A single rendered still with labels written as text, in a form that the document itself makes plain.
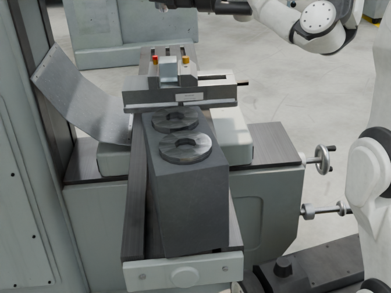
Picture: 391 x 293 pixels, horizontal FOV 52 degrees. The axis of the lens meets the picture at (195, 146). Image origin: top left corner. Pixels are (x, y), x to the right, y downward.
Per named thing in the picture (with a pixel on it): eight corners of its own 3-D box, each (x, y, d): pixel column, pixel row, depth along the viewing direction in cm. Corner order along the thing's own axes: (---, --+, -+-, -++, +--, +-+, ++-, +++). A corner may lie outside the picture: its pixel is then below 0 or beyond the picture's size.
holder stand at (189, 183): (202, 178, 92) (199, 99, 82) (230, 246, 74) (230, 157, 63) (150, 186, 90) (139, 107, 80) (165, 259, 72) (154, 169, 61)
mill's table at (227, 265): (194, 59, 181) (193, 41, 177) (246, 283, 77) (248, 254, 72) (143, 62, 180) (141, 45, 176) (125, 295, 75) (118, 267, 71)
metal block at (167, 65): (177, 74, 126) (176, 55, 123) (177, 81, 121) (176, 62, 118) (161, 74, 126) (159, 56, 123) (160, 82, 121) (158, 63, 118)
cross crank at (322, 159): (326, 162, 157) (329, 136, 150) (337, 181, 147) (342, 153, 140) (285, 165, 156) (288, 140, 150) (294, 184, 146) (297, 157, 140)
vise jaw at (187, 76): (196, 70, 129) (195, 59, 127) (198, 86, 119) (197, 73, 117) (177, 71, 129) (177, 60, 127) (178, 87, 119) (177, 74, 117)
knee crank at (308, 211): (355, 207, 148) (358, 195, 144) (362, 218, 142) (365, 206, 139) (296, 213, 147) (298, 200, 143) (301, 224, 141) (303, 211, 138)
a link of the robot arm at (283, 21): (266, 32, 106) (322, 69, 95) (251, 12, 97) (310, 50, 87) (294, -1, 104) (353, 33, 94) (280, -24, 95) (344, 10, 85)
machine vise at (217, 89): (232, 86, 134) (232, 55, 128) (238, 106, 122) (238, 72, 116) (128, 93, 134) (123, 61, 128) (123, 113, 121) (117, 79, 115)
